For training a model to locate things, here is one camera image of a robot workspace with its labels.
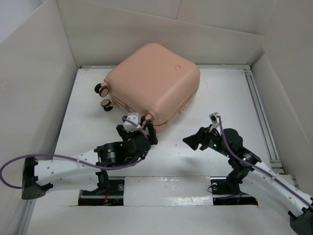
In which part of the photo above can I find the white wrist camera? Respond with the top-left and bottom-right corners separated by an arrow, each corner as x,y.
209,112 -> 219,130
122,113 -> 141,132

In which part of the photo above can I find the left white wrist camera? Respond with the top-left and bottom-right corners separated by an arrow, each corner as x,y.
122,113 -> 141,132

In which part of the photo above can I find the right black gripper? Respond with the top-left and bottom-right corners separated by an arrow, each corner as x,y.
182,124 -> 232,158

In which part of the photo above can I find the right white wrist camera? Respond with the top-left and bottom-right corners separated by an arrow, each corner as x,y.
209,112 -> 219,130

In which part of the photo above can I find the pink hard-shell suitcase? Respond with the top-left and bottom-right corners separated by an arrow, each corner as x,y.
94,43 -> 201,132

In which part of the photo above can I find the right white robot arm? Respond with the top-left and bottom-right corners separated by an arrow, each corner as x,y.
183,126 -> 313,235

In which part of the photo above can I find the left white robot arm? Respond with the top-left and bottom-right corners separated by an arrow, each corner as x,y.
22,117 -> 158,200

